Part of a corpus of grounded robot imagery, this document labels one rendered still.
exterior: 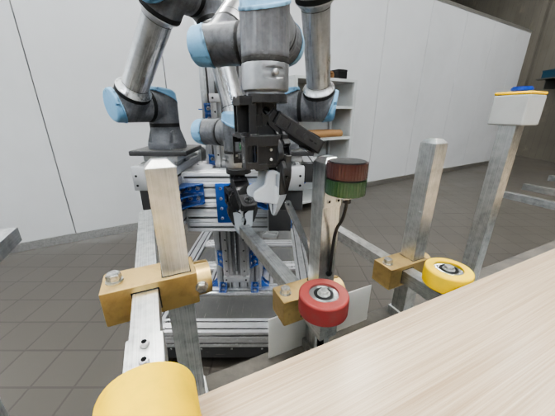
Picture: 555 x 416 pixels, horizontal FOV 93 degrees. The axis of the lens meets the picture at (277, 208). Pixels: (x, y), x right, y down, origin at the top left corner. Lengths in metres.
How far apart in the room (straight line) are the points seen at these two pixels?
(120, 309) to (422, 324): 0.40
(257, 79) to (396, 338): 0.41
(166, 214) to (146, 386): 0.18
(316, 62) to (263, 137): 0.58
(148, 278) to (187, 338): 0.12
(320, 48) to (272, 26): 0.53
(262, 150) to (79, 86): 2.64
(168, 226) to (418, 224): 0.49
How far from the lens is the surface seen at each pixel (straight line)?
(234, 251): 1.40
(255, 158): 0.43
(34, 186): 3.13
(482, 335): 0.47
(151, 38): 0.97
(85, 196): 3.10
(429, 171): 0.60
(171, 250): 0.38
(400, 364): 0.39
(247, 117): 0.46
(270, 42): 0.44
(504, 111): 0.81
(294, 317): 0.51
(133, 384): 0.27
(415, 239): 0.65
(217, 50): 0.58
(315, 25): 0.94
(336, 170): 0.38
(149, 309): 0.36
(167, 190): 0.35
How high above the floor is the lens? 1.18
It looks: 20 degrees down
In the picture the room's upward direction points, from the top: straight up
